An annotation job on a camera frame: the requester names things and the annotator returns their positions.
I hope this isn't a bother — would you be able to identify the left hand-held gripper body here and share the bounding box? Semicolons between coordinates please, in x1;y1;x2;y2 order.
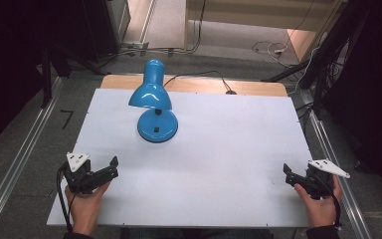
61;151;97;195

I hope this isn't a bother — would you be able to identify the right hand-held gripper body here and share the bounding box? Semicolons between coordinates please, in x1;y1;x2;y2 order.
302;158;352;201

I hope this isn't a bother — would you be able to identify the blue desk lamp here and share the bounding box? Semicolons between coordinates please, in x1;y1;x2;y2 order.
127;59;179;144

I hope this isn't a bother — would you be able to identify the person's right hand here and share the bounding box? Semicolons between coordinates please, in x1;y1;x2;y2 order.
293;174;343;229

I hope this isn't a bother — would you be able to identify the person's left hand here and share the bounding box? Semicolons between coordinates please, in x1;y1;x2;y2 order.
64;180;112;237

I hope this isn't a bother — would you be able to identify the white table board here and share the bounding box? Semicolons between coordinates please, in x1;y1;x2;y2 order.
46;88;316;229

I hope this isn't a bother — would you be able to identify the black metal stand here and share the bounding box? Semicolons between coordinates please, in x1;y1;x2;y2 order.
261;0;372;118
39;44;107;110

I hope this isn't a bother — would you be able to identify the wooden table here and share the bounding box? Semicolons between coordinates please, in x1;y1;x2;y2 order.
99;74;288;98

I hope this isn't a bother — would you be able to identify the grey power strip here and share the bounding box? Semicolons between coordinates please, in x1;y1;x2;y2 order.
119;41;151;57

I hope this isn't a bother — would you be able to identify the dark cabinet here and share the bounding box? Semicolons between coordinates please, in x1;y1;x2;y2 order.
81;0;132;64

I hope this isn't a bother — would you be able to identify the light wooden furniture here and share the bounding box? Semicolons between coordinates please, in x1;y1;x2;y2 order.
183;0;350;64

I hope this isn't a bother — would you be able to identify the metal floor rail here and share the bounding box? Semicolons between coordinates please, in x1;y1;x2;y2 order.
298;89;373;239
0;77;65;239

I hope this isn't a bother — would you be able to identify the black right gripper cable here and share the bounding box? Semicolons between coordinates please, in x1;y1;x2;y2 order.
312;173;344;230

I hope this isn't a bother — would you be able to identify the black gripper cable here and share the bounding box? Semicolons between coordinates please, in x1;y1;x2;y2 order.
312;173;344;230
56;162;78;233

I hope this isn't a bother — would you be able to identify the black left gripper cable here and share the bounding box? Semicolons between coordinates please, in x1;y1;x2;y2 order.
56;162;78;233

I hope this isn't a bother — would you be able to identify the white floor cable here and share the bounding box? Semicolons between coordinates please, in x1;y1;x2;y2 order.
251;40;290;62

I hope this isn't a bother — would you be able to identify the black lamp cable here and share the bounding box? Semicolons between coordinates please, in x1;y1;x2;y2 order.
163;70;238;96

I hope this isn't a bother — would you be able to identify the black hanging cable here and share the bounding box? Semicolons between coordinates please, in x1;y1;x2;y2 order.
184;0;208;56

